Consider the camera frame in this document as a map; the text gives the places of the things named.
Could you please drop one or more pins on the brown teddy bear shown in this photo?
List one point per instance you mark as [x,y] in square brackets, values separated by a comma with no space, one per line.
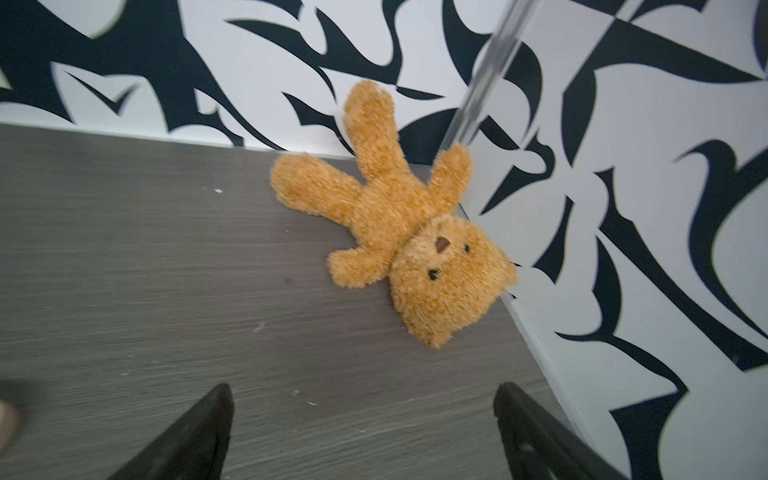
[444,271]

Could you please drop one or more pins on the aluminium frame corner post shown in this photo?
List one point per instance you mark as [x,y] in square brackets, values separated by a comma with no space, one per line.
[501,50]

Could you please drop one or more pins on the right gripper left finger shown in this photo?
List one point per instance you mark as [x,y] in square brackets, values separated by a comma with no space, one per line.
[193,447]

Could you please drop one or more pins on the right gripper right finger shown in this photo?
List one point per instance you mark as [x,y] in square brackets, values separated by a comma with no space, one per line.
[538,446]

